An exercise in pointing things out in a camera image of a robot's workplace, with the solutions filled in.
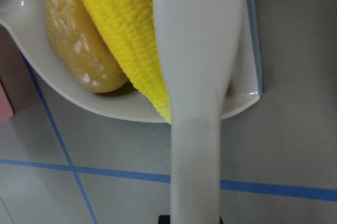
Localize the yellow toy corn cob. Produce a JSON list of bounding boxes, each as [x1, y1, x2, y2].
[[82, 0, 171, 123]]

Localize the toy potato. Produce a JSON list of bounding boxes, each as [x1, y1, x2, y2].
[[44, 0, 128, 93]]

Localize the beige hand brush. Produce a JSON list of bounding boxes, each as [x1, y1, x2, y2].
[[153, 0, 245, 223]]

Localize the pink plastic bin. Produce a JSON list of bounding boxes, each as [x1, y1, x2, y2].
[[0, 83, 14, 122]]

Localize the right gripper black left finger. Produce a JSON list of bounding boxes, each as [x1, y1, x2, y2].
[[158, 215, 171, 224]]

